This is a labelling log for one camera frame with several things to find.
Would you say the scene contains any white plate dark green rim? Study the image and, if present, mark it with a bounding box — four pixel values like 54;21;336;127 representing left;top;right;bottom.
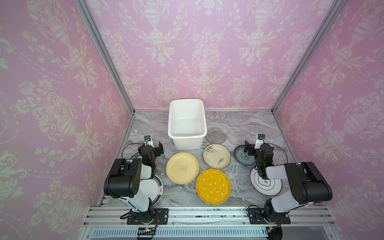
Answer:
129;152;142;161

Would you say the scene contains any pale yellow bear plate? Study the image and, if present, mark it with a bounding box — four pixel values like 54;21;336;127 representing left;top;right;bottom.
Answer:
166;153;200;185

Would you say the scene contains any yellow polka dot plate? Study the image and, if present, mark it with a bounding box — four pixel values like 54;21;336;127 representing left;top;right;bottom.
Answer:
196;169;231;206

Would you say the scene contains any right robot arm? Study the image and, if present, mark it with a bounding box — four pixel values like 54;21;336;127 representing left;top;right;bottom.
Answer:
244;142;333;224

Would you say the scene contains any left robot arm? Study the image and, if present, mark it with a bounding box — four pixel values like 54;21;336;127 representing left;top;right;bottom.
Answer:
104;142;164;225

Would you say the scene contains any white plastic bin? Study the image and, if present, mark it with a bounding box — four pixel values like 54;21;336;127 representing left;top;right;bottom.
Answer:
168;99;208;151

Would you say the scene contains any small blue patterned plate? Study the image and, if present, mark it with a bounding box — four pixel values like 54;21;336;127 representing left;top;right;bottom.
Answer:
234;145;256;167

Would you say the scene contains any white plate blue rim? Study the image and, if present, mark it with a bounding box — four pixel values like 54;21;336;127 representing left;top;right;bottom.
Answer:
250;169;283;197

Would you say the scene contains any white plate green red rim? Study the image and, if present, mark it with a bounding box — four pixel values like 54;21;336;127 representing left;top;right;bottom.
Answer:
139;175;164;205

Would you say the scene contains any cream willow pattern plate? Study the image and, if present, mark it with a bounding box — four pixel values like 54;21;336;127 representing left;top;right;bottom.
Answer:
203;144;231;170

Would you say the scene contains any clear glass plate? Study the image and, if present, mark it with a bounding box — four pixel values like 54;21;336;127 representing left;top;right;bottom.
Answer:
206;127;227;144

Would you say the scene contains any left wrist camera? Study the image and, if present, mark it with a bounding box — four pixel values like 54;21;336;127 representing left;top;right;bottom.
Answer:
144;135;154;147

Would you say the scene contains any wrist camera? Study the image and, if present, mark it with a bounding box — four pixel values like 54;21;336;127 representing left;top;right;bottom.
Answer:
255;134;266;149
144;135;154;147

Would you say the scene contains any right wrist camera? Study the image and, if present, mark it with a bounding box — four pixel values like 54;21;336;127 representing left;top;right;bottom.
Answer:
255;134;266;149

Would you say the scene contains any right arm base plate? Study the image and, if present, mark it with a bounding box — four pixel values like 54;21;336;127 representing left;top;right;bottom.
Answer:
246;206;291;225

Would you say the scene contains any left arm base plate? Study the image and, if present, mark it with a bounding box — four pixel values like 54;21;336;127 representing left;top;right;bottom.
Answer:
127;208;169;225

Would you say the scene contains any left aluminium corner post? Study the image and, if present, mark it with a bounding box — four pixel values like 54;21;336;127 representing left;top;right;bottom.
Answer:
74;0;135;116

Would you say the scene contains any aluminium corner post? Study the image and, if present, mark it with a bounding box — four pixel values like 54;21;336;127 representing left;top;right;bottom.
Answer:
271;0;347;116
74;0;135;116

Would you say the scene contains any right aluminium corner post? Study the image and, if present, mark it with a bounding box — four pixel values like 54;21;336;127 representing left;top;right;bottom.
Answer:
271;0;347;116

